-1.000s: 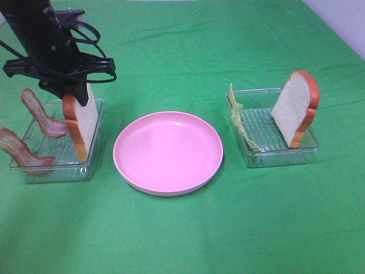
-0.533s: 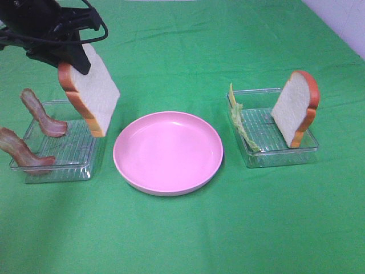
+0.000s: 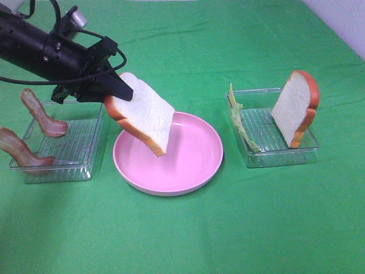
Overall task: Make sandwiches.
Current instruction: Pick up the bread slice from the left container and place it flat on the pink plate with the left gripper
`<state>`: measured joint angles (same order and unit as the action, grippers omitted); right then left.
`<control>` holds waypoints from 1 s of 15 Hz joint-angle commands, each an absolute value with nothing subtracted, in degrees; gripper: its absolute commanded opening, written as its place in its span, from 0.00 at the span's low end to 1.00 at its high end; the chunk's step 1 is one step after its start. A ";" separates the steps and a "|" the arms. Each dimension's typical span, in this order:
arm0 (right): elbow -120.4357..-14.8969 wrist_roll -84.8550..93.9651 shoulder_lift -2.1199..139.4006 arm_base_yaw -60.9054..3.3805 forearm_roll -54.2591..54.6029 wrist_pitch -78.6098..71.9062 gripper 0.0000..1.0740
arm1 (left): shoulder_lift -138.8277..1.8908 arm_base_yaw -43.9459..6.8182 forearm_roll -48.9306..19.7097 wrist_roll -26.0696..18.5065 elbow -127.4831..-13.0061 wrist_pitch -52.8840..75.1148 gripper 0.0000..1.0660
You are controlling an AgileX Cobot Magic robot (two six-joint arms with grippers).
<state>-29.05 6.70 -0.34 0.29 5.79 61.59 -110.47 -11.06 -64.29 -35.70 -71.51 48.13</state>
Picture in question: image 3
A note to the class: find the upright toast bread slice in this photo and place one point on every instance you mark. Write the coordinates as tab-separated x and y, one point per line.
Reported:
296	107

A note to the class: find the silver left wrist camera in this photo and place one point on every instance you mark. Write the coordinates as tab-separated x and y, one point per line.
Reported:
75	20

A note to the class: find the toast bread slice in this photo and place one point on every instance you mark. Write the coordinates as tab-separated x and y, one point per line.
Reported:
296	107
147	116

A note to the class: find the pink round plate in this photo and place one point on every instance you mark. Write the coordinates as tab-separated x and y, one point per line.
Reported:
194	155

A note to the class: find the clear plastic tray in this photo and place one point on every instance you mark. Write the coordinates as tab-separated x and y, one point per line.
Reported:
261	128
76	153

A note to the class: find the clear right plastic tray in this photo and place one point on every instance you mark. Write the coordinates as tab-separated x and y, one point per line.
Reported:
261	128

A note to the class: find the green lettuce leaf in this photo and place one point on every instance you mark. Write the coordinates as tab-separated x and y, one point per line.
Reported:
236	116

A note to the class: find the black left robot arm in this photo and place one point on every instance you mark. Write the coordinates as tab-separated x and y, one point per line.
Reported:
77	62

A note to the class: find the bacon strip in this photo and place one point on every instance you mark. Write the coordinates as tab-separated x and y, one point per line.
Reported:
48	125
20	152

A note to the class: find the yellow cheese slice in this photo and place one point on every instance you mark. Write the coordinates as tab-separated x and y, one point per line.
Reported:
232	98

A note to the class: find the green table cloth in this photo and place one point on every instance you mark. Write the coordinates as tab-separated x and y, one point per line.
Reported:
290	219

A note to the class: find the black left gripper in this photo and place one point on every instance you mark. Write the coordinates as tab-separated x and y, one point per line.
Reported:
94	82

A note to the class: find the clear left plastic tray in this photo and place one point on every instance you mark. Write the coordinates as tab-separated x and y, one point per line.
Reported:
76	153

